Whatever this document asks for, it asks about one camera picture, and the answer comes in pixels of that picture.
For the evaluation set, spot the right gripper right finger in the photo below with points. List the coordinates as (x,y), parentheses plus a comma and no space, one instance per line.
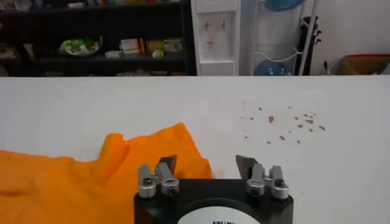
(256,179)

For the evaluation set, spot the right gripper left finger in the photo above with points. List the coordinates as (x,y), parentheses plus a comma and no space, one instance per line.
(166,176)

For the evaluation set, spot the orange t-shirt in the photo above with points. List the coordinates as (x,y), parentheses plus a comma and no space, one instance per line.
(76,182)

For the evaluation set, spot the large white table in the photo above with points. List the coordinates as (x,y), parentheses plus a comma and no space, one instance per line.
(335,167)

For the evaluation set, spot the small green box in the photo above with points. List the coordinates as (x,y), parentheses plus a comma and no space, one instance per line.
(158,53)

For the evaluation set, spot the white water dispenser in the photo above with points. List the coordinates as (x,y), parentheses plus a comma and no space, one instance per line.
(216,54)

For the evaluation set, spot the white green medicine box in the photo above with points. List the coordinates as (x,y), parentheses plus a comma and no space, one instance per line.
(174,45)

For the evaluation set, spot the yellow green medicine box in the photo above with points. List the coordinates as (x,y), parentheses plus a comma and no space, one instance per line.
(156,45)

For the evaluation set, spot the small flat white box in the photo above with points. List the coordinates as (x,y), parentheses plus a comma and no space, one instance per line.
(114,54)

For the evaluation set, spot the red white medicine box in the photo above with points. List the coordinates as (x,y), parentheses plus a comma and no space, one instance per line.
(131,45)

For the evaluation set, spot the red-rimmed cardboard box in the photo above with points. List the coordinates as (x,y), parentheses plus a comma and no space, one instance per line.
(359,65)

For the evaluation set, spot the bowl with green fruit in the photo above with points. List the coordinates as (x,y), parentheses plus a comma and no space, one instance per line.
(79,47)

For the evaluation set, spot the black shelf unit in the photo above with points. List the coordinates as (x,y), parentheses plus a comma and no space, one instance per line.
(91,24)

